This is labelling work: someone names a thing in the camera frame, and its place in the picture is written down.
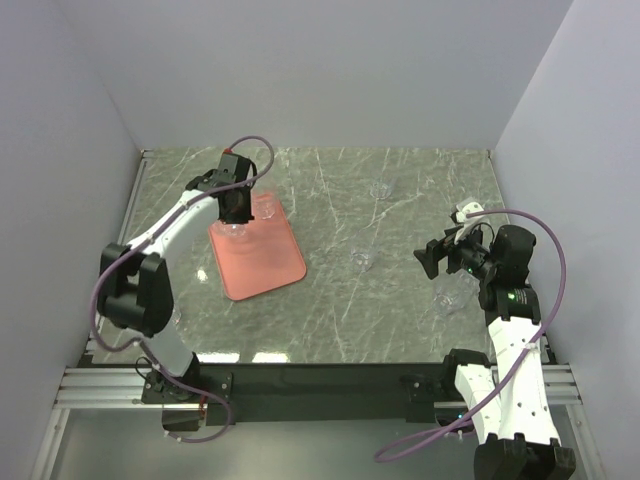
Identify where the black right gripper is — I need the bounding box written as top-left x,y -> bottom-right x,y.
414,221 -> 499,281

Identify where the clear glass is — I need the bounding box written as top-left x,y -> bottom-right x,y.
369,177 -> 397,200
170,301 -> 182,325
216,221 -> 248,241
252,178 -> 278,220

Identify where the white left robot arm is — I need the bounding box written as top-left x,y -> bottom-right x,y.
94,149 -> 257,402

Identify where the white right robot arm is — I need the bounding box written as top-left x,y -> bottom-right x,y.
413,225 -> 577,479

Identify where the clear glass under right arm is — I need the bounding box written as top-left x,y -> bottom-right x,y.
432,271 -> 479,316

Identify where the pink plastic tray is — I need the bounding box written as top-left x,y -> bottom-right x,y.
209,198 -> 307,301

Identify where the clear glass table centre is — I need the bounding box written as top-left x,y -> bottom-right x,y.
350,246 -> 377,273

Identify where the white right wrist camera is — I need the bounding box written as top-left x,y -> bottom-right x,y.
451,197 -> 484,225

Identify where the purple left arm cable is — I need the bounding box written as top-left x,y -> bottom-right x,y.
88,134 -> 275,443

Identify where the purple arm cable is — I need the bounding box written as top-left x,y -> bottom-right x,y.
88,134 -> 275,443
374,208 -> 567,462

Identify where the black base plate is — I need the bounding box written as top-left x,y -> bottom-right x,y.
141,363 -> 466,429

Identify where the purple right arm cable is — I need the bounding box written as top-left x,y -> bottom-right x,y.
374,208 -> 567,462

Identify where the aluminium mounting rail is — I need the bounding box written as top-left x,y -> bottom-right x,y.
30,363 -> 583,479

